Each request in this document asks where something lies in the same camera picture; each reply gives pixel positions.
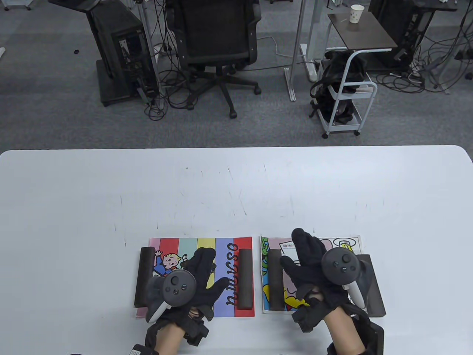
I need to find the person's left hand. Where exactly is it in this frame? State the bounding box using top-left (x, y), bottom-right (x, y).
top-left (146, 247), bottom-right (229, 346)

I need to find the person's right hand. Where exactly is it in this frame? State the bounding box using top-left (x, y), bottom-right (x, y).
top-left (280, 228), bottom-right (370, 333)

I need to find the striped cartoon poster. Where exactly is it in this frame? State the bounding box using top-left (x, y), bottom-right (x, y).
top-left (136, 237), bottom-right (255, 318)

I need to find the green leaf print poster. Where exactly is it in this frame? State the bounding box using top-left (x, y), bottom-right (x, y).
top-left (261, 235), bottom-right (363, 315)

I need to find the dark bar paperweight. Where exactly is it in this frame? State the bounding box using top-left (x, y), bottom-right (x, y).
top-left (268, 249), bottom-right (285, 311)
top-left (134, 247), bottom-right (156, 308)
top-left (357, 254), bottom-right (387, 317)
top-left (236, 248), bottom-right (254, 310)

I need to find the person's right forearm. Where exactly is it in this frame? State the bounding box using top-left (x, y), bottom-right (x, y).
top-left (325, 311), bottom-right (364, 355)

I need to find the person's left forearm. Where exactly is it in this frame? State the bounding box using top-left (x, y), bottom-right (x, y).
top-left (153, 322), bottom-right (185, 355)

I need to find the grey handheld controller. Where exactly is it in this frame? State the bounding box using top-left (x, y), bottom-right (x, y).
top-left (146, 270), bottom-right (197, 323)
top-left (321, 248), bottom-right (367, 309)

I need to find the white rolling cart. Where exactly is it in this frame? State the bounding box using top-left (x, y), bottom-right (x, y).
top-left (310, 49), bottom-right (378, 139)

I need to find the white desk leg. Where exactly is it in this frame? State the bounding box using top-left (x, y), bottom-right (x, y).
top-left (284, 0), bottom-right (308, 102)
top-left (300, 0), bottom-right (327, 82)

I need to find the black bag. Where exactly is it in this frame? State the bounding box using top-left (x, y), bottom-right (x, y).
top-left (310, 51), bottom-right (370, 124)

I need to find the brown side table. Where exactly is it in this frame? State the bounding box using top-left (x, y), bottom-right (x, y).
top-left (324, 12), bottom-right (398, 52)

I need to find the black computer tower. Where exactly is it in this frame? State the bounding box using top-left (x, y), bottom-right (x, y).
top-left (87, 2), bottom-right (159, 108)
top-left (370, 0), bottom-right (435, 71)

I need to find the black office chair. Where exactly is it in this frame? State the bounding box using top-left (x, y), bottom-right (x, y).
top-left (165, 0), bottom-right (262, 119)

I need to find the grey desk leg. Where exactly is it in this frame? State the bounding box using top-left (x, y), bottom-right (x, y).
top-left (137, 0), bottom-right (165, 109)

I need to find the tangle of black floor cables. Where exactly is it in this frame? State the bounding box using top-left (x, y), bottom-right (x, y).
top-left (142, 0), bottom-right (194, 121)
top-left (375, 22), bottom-right (473, 95)

